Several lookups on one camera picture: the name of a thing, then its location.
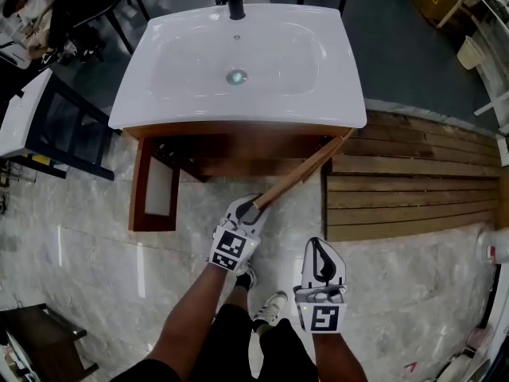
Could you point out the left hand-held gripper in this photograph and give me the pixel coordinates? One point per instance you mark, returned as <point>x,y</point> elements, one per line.
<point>228,247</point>

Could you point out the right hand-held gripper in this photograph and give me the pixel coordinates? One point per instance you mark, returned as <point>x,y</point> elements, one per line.
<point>324,318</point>

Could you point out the person's left forearm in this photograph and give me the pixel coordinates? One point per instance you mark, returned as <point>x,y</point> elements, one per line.
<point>191,313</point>

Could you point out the person's right forearm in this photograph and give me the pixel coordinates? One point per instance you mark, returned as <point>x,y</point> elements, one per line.
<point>338,356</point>

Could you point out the wooden sink cabinet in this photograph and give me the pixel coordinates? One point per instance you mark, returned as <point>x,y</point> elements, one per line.
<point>246,167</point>

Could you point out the white sink black stand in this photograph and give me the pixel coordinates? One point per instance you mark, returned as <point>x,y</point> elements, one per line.
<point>71,163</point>

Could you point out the person's right shoe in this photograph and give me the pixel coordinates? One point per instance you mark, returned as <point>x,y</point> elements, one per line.
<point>274,305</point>

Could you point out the person's left leg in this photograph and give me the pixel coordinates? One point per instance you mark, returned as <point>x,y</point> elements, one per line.
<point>238,297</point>

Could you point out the person's leg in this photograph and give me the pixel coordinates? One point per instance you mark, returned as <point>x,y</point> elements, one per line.
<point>260,326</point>
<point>238,297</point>

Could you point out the person's right leg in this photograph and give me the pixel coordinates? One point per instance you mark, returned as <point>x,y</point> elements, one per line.
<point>260,326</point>

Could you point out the wooden slat platform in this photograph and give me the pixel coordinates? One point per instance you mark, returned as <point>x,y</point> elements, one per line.
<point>397,197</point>

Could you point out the person's black shorts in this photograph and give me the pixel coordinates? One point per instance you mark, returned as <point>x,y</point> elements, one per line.
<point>238,348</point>

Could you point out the metal sink drain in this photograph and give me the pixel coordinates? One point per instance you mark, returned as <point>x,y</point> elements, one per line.
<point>236,77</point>

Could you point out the pink bundle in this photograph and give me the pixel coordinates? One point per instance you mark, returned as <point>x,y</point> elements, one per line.
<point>479,336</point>

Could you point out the white round appliance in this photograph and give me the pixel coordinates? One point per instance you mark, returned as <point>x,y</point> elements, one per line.
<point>469,362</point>

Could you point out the person's black shirt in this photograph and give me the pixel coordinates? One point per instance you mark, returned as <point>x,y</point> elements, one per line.
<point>147,372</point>

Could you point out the dark wooden stool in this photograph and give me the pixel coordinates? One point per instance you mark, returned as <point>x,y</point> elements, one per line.
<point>40,340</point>

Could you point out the white table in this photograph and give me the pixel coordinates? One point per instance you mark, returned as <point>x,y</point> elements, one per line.
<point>493,86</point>

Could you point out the white mesh waste basket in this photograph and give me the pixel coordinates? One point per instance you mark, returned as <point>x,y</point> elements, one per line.
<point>471,54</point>

